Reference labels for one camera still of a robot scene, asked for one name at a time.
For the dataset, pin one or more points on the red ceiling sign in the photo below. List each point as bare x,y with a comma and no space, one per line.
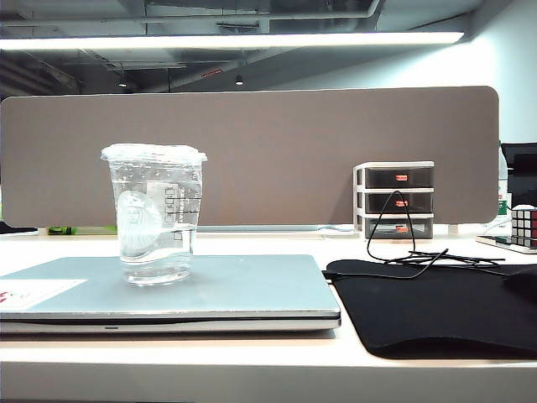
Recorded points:
211,73

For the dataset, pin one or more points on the closed silver Dell laptop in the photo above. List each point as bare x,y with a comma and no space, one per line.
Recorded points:
251,289

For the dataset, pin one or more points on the white partition bracket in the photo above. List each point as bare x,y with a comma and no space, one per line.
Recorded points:
453,229

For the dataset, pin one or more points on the small three-drawer organizer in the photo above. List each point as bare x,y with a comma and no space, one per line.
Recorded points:
358,193

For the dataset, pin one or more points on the bright green flat item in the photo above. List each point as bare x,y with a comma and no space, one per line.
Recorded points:
60,230

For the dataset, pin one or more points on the white sticker on laptop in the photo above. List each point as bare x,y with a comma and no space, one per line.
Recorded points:
42,291

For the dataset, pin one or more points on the long ceiling light strip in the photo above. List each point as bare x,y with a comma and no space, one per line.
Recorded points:
210,40

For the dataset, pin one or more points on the black flat object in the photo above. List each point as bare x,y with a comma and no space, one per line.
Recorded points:
17,228

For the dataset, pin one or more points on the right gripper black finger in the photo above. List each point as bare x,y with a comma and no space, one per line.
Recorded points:
526,280

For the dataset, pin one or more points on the black mouse pad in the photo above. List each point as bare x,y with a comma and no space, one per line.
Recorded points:
419,310

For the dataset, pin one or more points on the Rubik's cube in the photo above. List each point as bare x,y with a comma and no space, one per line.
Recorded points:
525,224

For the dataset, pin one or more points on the black monitor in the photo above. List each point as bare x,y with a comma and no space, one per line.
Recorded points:
524,184

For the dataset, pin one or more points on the silver partition base rail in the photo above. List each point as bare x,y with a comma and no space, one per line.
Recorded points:
260,228

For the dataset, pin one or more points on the clear plastic coffee cup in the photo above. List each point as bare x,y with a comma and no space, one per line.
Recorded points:
134,218

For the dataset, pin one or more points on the black smartphone silver edge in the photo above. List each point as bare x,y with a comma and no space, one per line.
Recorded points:
491,240

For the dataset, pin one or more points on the grey desk divider panel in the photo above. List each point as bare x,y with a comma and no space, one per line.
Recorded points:
293,147

